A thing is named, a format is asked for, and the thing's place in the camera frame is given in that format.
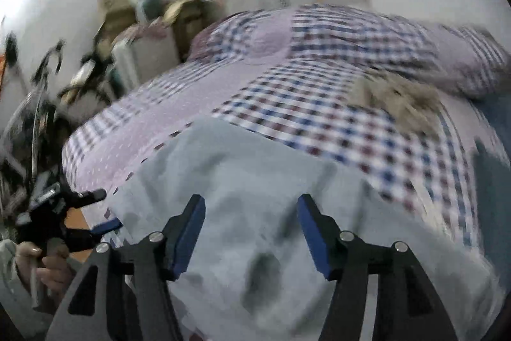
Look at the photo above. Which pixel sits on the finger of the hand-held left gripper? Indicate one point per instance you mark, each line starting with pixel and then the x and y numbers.
pixel 107 226
pixel 86 196

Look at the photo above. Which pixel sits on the person's left hand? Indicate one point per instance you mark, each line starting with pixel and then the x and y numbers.
pixel 52 273

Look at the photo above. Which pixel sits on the blue plush blanket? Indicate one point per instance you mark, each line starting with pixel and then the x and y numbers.
pixel 493 173

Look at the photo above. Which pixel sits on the checkered quilt with lavender patches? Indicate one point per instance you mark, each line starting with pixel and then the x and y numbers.
pixel 359 33

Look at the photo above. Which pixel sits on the beige crumpled garment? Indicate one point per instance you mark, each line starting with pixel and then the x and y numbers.
pixel 399 97

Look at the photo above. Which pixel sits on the checkered bed sheet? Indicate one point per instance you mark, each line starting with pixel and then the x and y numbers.
pixel 279 109

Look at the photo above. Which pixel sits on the beige cloth bag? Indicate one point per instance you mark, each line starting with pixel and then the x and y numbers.
pixel 115 7

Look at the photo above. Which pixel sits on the light grey pants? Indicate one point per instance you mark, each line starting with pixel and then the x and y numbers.
pixel 259 173

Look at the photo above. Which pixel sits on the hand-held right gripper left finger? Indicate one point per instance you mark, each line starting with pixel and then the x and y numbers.
pixel 187 237

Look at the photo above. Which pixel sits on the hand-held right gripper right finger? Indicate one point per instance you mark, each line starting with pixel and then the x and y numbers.
pixel 313 237

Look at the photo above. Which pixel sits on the pink bag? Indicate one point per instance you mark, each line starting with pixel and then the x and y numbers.
pixel 139 31

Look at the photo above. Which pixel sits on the bicycle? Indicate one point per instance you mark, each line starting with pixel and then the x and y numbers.
pixel 40 93

